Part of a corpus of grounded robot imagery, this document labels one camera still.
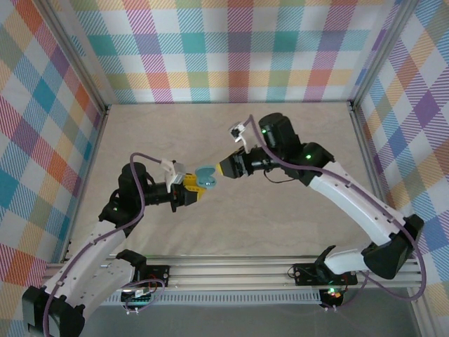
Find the aluminium upright frame post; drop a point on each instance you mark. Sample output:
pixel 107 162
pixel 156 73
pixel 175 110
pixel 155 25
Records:
pixel 382 52
pixel 75 56

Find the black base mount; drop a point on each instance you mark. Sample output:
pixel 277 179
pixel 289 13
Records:
pixel 158 274
pixel 305 274

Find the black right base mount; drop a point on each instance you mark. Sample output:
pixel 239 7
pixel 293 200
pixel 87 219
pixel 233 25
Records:
pixel 305 274

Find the right controller board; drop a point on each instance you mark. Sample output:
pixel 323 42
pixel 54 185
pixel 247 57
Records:
pixel 335 296

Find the teal earbud charging case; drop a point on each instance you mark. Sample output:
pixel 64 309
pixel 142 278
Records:
pixel 205 172

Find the grey metal sheet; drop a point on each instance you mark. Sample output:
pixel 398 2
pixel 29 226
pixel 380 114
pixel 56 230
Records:
pixel 228 321

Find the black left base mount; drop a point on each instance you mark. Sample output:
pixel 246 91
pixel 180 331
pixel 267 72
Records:
pixel 158 274

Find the controller board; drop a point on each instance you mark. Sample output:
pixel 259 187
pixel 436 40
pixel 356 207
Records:
pixel 335 296
pixel 137 298

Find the left controller board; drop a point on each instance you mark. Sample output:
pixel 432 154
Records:
pixel 137 298

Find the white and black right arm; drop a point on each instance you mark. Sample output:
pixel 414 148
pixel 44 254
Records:
pixel 350 203

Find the aluminium side frame rail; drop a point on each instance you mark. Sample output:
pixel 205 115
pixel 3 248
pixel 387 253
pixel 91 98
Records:
pixel 93 151
pixel 365 151

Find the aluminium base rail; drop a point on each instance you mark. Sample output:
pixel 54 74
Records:
pixel 228 272

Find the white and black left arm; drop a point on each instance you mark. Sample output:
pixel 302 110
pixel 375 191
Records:
pixel 84 267

